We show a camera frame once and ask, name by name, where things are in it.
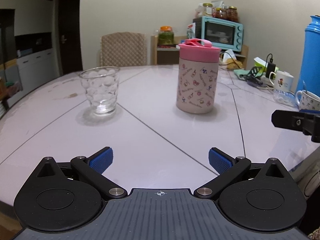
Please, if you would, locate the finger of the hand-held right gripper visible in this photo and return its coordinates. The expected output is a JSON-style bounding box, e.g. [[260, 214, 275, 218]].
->
[[271, 109, 320, 143]]

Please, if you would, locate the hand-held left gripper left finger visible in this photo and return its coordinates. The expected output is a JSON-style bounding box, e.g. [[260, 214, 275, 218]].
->
[[30, 147, 127, 200]]

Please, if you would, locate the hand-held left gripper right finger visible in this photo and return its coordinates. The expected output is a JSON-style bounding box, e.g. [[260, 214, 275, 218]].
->
[[194, 147, 290, 200]]

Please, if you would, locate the clear dimpled glass cup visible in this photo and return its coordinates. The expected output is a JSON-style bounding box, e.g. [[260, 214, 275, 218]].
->
[[79, 66, 120, 117]]

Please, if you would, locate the printed beige bottle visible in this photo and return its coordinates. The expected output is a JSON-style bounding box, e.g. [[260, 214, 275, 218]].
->
[[176, 59, 220, 114]]

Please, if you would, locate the pink bottle cap with strap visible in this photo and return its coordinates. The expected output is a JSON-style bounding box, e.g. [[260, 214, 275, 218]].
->
[[178, 38, 222, 64]]

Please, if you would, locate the white patterned mug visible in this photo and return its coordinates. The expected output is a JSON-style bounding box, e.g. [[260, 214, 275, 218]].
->
[[295, 90, 320, 112]]

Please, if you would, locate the white printed mug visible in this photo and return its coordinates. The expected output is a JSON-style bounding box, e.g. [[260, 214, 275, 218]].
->
[[269, 70, 294, 92]]

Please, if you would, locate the green plastic container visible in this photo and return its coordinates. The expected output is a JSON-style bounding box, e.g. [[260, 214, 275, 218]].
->
[[253, 57, 279, 76]]

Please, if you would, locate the green cloth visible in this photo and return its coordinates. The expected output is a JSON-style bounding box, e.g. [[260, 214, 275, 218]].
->
[[233, 69, 251, 81]]

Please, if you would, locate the blue thermos jug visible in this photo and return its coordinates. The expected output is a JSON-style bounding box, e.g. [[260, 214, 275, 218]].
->
[[295, 15, 320, 98]]

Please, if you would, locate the white plastic bag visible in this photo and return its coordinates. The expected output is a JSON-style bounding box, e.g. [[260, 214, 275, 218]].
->
[[220, 49, 237, 63]]

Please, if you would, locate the teal toaster oven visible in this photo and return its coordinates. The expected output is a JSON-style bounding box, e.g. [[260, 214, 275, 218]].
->
[[192, 16, 244, 52]]

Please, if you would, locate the beige quilted chair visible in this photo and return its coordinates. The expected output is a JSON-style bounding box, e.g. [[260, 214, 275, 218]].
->
[[100, 32, 148, 67]]

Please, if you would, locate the glass jar of red preserves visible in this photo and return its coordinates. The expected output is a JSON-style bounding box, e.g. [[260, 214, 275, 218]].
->
[[213, 7, 228, 21], [226, 6, 239, 23]]

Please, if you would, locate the wooden shelf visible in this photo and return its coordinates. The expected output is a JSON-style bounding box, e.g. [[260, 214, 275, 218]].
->
[[150, 35, 249, 70]]

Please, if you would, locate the dark wooden door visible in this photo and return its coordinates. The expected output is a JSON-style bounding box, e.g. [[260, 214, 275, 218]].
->
[[58, 0, 83, 77]]

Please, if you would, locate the glass jar with yellow lid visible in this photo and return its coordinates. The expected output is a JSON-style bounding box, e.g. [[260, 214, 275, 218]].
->
[[202, 3, 214, 18]]

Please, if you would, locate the pickle jar with orange lid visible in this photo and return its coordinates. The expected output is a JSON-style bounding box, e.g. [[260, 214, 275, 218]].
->
[[158, 26, 174, 46]]

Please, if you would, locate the white cabinet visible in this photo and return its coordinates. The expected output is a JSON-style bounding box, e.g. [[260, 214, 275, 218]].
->
[[0, 0, 62, 107]]

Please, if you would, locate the black charger with cable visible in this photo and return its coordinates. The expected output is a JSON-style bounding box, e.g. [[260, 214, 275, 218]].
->
[[264, 53, 277, 79]]

